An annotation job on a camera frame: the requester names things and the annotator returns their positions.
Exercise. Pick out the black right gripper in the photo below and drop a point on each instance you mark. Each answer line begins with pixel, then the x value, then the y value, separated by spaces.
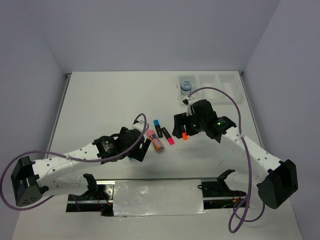
pixel 180 119

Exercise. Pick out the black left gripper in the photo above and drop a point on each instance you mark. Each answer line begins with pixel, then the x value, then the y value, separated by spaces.
pixel 138 154

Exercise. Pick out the orange highlighter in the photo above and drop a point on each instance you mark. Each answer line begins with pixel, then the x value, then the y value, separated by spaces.
pixel 185 136

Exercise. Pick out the pink highlighter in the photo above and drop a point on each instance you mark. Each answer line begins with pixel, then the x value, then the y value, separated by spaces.
pixel 167 136

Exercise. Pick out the blue highlighter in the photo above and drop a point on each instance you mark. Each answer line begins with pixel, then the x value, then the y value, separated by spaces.
pixel 158 128

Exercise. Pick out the round blue tape tin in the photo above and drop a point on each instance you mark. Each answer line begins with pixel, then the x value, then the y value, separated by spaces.
pixel 186 87

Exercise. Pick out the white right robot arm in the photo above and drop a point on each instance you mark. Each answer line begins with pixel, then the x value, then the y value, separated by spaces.
pixel 279 178

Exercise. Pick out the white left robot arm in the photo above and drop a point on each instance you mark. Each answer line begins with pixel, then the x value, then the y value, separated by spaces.
pixel 33 179

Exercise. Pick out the clear right container bin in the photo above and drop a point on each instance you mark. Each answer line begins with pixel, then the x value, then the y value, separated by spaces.
pixel 231 85

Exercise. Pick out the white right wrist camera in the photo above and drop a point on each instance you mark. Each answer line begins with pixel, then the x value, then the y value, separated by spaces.
pixel 188 101

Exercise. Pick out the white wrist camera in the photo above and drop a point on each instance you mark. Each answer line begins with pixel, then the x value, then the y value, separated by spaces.
pixel 139 128
pixel 188 101

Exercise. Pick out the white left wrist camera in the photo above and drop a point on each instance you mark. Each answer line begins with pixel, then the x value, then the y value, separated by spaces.
pixel 139 128

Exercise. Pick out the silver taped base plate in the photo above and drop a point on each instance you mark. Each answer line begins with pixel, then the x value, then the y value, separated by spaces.
pixel 157 198

